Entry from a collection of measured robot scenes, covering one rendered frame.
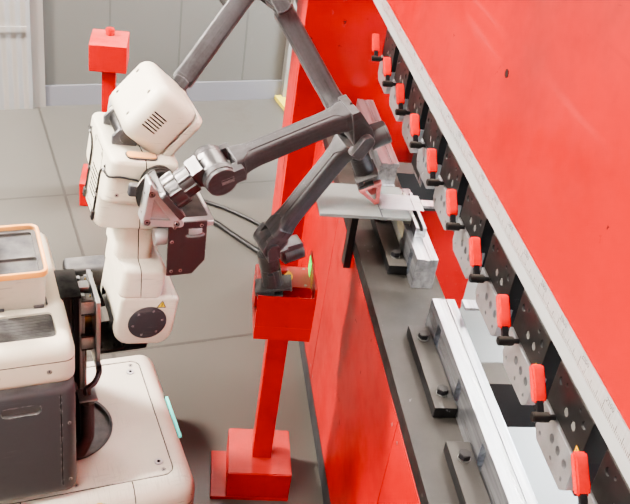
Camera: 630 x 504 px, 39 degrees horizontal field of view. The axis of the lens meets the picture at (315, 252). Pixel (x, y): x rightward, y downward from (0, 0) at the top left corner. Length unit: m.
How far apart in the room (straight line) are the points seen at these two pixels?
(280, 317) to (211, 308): 1.26
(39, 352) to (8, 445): 0.30
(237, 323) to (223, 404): 0.48
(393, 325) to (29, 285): 0.92
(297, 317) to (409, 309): 0.32
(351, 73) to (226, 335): 1.14
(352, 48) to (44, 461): 1.76
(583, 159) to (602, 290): 0.22
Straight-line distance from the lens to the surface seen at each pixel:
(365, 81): 3.34
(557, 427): 1.55
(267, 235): 2.34
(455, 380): 2.08
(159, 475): 2.65
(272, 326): 2.49
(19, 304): 2.35
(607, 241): 1.42
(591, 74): 1.52
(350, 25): 3.25
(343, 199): 2.55
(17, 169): 4.68
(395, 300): 2.39
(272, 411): 2.80
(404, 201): 2.59
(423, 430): 2.02
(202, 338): 3.56
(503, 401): 2.25
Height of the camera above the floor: 2.23
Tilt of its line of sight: 33 degrees down
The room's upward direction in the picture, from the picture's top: 9 degrees clockwise
